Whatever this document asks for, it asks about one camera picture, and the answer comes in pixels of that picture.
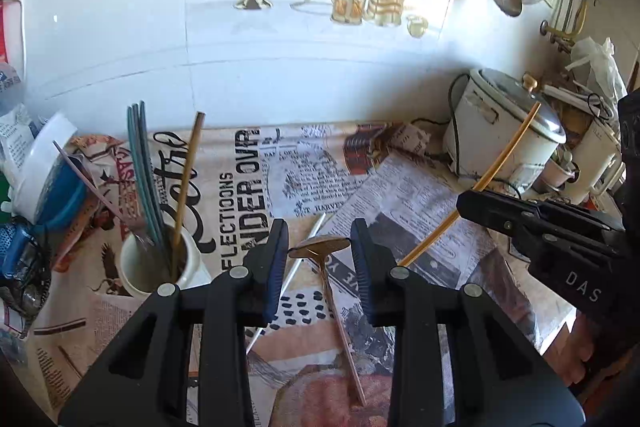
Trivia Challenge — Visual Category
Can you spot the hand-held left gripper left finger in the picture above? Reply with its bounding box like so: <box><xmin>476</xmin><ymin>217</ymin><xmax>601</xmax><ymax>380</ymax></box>
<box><xmin>57</xmin><ymin>219</ymin><xmax>291</xmax><ymax>427</ymax></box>

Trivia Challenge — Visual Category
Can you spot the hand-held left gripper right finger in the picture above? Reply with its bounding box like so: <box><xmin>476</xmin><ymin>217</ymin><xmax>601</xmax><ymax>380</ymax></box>
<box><xmin>350</xmin><ymin>217</ymin><xmax>586</xmax><ymax>427</ymax></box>

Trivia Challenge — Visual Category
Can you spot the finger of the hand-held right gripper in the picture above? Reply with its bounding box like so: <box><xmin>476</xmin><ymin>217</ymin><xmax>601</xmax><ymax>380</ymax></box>
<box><xmin>529</xmin><ymin>200</ymin><xmax>627</xmax><ymax>239</ymax></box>
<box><xmin>456</xmin><ymin>189</ymin><xmax>544</xmax><ymax>249</ymax></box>

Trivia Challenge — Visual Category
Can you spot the gold chopstick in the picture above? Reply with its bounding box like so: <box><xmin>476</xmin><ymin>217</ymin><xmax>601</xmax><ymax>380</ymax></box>
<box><xmin>397</xmin><ymin>101</ymin><xmax>543</xmax><ymax>268</ymax></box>

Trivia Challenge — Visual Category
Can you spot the white ceramic cup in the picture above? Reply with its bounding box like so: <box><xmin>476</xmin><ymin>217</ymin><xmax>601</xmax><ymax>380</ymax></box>
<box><xmin>119</xmin><ymin>224</ymin><xmax>212</xmax><ymax>299</ymax></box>

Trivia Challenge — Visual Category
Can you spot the brown wooden chopstick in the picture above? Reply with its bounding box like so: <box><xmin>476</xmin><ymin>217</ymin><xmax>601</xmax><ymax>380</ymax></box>
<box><xmin>169</xmin><ymin>110</ymin><xmax>206</xmax><ymax>281</ymax></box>

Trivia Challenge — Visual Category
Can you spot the person's right hand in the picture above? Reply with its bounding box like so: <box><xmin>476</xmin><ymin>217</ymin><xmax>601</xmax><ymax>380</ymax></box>
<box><xmin>559</xmin><ymin>313</ymin><xmax>629</xmax><ymax>397</ymax></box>

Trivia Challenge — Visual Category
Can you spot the gold spoon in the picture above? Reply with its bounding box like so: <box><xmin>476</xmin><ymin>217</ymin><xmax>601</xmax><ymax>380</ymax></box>
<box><xmin>288</xmin><ymin>236</ymin><xmax>369</xmax><ymax>407</ymax></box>

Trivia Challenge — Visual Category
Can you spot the white chopstick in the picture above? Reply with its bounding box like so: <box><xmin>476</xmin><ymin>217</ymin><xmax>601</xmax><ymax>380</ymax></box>
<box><xmin>244</xmin><ymin>212</ymin><xmax>327</xmax><ymax>351</ymax></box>

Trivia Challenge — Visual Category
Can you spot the small white mug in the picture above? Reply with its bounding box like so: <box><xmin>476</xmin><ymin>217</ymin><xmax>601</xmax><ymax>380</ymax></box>
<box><xmin>542</xmin><ymin>151</ymin><xmax>577</xmax><ymax>188</ymax></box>

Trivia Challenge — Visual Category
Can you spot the white electric kettle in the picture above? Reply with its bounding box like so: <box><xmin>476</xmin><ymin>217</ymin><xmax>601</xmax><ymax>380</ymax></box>
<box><xmin>562</xmin><ymin>122</ymin><xmax>622</xmax><ymax>206</ymax></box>

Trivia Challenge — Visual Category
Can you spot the white rice cooker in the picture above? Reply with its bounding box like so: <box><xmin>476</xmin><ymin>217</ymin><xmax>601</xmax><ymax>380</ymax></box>
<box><xmin>444</xmin><ymin>67</ymin><xmax>569</xmax><ymax>194</ymax></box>

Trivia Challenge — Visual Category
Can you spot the newspaper print tablecloth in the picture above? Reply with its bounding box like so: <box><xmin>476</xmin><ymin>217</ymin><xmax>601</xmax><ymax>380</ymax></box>
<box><xmin>10</xmin><ymin>122</ymin><xmax>576</xmax><ymax>427</ymax></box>

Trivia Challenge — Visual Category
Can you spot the clear plastic bag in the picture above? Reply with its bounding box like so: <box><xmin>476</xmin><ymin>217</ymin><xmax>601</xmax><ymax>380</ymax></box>
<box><xmin>565</xmin><ymin>36</ymin><xmax>629</xmax><ymax>108</ymax></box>

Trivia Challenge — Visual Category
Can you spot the brass faucet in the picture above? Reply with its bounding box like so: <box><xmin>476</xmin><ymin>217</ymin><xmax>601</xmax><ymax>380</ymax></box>
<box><xmin>539</xmin><ymin>0</ymin><xmax>592</xmax><ymax>54</ymax></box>

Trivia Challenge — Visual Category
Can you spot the blue plastic container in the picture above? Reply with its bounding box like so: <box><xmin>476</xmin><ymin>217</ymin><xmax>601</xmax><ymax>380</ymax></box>
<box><xmin>14</xmin><ymin>112</ymin><xmax>92</xmax><ymax>229</ymax></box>

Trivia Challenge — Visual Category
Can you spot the blue mesh object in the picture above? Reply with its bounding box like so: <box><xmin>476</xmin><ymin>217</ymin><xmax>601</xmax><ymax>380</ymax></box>
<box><xmin>0</xmin><ymin>216</ymin><xmax>52</xmax><ymax>324</ymax></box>

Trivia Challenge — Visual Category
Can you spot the red and white packet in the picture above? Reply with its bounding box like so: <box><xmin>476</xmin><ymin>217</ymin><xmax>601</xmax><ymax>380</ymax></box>
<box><xmin>0</xmin><ymin>0</ymin><xmax>25</xmax><ymax>74</ymax></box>

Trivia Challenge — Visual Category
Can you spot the black power cable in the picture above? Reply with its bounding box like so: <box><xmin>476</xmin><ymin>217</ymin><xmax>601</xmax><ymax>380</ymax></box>
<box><xmin>446</xmin><ymin>73</ymin><xmax>473</xmax><ymax>180</ymax></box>

